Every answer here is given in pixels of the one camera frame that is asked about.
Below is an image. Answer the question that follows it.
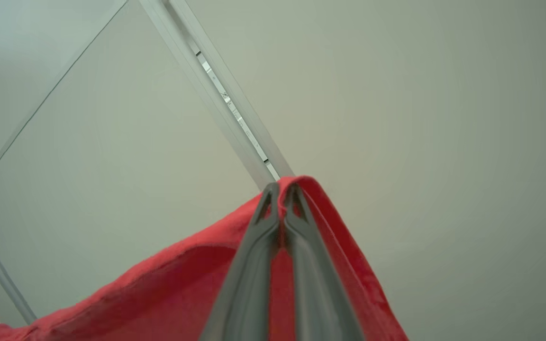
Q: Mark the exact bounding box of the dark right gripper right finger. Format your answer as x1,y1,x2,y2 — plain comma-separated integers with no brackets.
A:
280,182,366,341

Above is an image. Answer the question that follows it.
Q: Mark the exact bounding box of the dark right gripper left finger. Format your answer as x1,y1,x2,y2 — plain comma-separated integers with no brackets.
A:
200,182,283,341

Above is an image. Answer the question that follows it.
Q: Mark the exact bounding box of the red garment with white trim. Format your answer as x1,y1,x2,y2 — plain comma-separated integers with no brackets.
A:
0,175,409,341

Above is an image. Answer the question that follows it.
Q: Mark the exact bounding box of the grey metal partition post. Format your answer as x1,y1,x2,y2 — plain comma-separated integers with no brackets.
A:
138,0,295,191

